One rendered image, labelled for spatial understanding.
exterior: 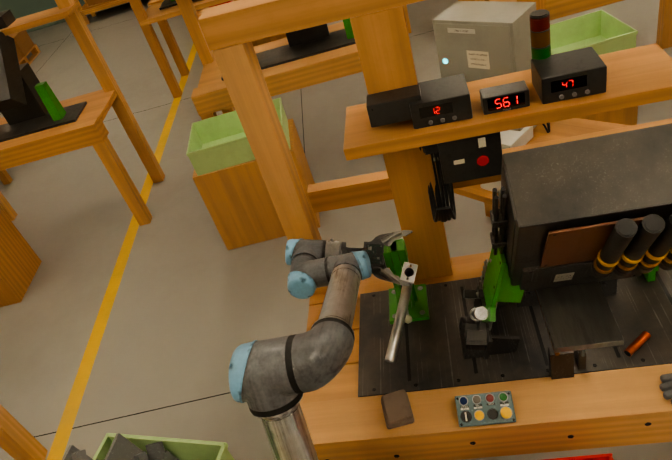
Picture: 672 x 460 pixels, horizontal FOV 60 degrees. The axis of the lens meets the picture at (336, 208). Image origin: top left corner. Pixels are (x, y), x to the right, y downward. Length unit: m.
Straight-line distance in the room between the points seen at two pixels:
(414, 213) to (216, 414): 1.69
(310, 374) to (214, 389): 2.12
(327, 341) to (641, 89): 1.02
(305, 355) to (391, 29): 0.87
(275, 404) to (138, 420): 2.20
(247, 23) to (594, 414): 1.36
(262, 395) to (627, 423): 0.99
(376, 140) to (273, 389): 0.75
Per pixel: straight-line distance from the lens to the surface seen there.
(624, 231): 1.22
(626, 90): 1.68
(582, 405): 1.74
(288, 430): 1.26
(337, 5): 1.57
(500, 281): 1.60
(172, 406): 3.31
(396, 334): 1.72
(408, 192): 1.84
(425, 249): 2.00
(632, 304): 1.97
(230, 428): 3.07
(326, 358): 1.16
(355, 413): 1.78
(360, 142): 1.62
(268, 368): 1.17
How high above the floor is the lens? 2.35
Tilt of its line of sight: 36 degrees down
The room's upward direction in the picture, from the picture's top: 18 degrees counter-clockwise
